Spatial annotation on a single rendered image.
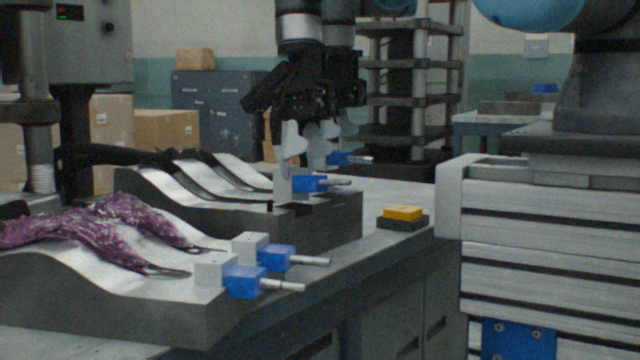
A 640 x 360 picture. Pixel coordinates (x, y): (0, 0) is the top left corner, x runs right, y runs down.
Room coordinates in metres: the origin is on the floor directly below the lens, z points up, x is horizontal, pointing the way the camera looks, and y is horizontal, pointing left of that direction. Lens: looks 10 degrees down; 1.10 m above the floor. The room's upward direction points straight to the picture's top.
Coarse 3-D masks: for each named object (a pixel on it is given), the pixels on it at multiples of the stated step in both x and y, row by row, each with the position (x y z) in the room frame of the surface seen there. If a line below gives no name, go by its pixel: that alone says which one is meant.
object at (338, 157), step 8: (336, 144) 1.37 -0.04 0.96; (336, 152) 1.32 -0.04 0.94; (344, 152) 1.32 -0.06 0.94; (352, 152) 1.34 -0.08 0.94; (320, 160) 1.34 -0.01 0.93; (328, 160) 1.33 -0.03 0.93; (336, 160) 1.32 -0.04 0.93; (344, 160) 1.32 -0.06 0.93; (352, 160) 1.32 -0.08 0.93; (360, 160) 1.31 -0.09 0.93; (368, 160) 1.30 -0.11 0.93; (320, 168) 1.34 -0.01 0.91; (328, 168) 1.34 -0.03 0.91; (336, 168) 1.37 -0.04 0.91
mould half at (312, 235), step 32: (192, 160) 1.28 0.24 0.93; (224, 160) 1.33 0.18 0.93; (128, 192) 1.17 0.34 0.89; (160, 192) 1.12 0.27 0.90; (224, 192) 1.19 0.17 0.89; (256, 192) 1.20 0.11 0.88; (320, 192) 1.17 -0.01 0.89; (352, 192) 1.17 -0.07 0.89; (192, 224) 1.08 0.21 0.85; (224, 224) 1.04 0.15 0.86; (256, 224) 1.00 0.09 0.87; (288, 224) 1.00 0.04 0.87; (320, 224) 1.08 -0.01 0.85; (352, 224) 1.16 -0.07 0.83
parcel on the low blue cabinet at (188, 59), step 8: (184, 48) 8.46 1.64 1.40; (192, 48) 8.41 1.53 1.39; (200, 48) 8.36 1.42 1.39; (176, 56) 8.51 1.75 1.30; (184, 56) 8.43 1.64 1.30; (192, 56) 8.38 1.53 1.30; (200, 56) 8.35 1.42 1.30; (208, 56) 8.46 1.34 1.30; (176, 64) 8.50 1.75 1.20; (184, 64) 8.44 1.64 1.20; (192, 64) 8.38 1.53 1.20; (200, 64) 8.35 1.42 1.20; (208, 64) 8.46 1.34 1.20
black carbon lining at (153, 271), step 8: (16, 200) 0.97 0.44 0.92; (0, 208) 0.95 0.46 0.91; (8, 208) 0.96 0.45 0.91; (16, 208) 0.96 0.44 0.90; (24, 208) 0.97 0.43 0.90; (0, 216) 0.94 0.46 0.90; (8, 216) 0.95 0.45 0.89; (16, 216) 0.96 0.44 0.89; (0, 248) 0.84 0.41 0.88; (176, 248) 0.89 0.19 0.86; (184, 248) 0.91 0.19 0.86; (192, 248) 0.92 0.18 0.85; (200, 248) 0.92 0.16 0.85; (208, 248) 0.92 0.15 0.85; (216, 248) 0.91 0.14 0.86; (152, 264) 0.82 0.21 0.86; (136, 272) 0.78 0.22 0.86; (144, 272) 0.80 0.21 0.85; (152, 272) 0.81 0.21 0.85; (160, 272) 0.81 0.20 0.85; (168, 272) 0.81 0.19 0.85; (176, 272) 0.81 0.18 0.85; (184, 272) 0.80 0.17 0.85
